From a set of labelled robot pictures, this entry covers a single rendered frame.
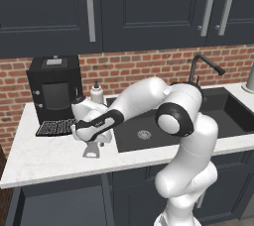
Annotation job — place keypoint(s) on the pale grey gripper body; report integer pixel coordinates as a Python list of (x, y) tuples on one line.
[(89, 146)]

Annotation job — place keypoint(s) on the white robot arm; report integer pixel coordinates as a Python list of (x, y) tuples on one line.
[(185, 157)]

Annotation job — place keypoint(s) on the dark open drawer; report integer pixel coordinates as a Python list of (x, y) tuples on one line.
[(63, 206)]

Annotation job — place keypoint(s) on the white soap dispenser bottle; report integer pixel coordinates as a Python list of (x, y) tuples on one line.
[(96, 93)]

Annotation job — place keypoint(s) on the black coffee machine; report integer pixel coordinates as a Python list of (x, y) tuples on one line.
[(54, 94)]

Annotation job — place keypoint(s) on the dark lower cupboard door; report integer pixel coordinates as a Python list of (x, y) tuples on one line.
[(135, 197), (231, 183)]

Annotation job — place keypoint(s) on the black tap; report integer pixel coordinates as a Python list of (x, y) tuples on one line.
[(205, 60)]

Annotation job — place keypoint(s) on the wide dark upper cupboard door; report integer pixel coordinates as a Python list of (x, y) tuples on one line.
[(43, 8)]

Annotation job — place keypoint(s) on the black sink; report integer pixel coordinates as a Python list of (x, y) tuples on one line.
[(231, 111)]

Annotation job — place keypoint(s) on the grey round stand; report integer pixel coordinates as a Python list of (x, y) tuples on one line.
[(250, 83)]

